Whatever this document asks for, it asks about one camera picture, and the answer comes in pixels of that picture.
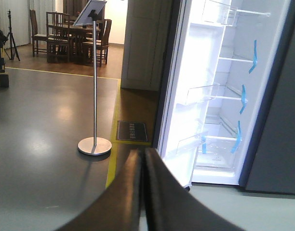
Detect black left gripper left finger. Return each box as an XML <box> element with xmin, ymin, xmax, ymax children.
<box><xmin>58</xmin><ymin>149</ymin><xmax>143</xmax><ymax>231</ymax></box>

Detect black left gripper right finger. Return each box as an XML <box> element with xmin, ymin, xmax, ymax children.
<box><xmin>144</xmin><ymin>148</ymin><xmax>241</xmax><ymax>231</ymax></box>

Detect white open fridge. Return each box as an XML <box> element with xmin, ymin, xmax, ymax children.
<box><xmin>153</xmin><ymin>0</ymin><xmax>295</xmax><ymax>194</ymax></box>

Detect silver sign stand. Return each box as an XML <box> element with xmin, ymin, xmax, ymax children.
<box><xmin>74</xmin><ymin>0</ymin><xmax>112</xmax><ymax>156</ymax></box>

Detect dark floor sign plate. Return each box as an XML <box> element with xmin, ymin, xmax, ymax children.
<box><xmin>117</xmin><ymin>120</ymin><xmax>148</xmax><ymax>142</ymax></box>

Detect wooden chair right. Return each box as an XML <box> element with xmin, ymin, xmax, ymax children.
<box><xmin>82</xmin><ymin>19</ymin><xmax>112</xmax><ymax>67</ymax></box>

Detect wooden chair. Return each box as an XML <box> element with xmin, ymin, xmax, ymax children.
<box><xmin>82</xmin><ymin>19</ymin><xmax>112</xmax><ymax>67</ymax></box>
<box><xmin>46</xmin><ymin>12</ymin><xmax>71</xmax><ymax>63</ymax></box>
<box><xmin>29</xmin><ymin>9</ymin><xmax>47</xmax><ymax>57</ymax></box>

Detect wooden dining table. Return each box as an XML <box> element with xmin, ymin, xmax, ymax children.
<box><xmin>69</xmin><ymin>25</ymin><xmax>93</xmax><ymax>63</ymax></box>

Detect white panel cabinet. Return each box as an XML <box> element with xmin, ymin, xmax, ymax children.
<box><xmin>121</xmin><ymin>0</ymin><xmax>173</xmax><ymax>91</ymax></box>

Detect wooden chair left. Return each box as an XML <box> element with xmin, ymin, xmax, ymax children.
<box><xmin>29</xmin><ymin>9</ymin><xmax>47</xmax><ymax>57</ymax></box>

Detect wooden chair front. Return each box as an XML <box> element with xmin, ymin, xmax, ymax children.
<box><xmin>46</xmin><ymin>12</ymin><xmax>71</xmax><ymax>63</ymax></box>

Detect black tripod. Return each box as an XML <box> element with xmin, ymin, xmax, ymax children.
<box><xmin>4</xmin><ymin>10</ymin><xmax>20</xmax><ymax>61</ymax></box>

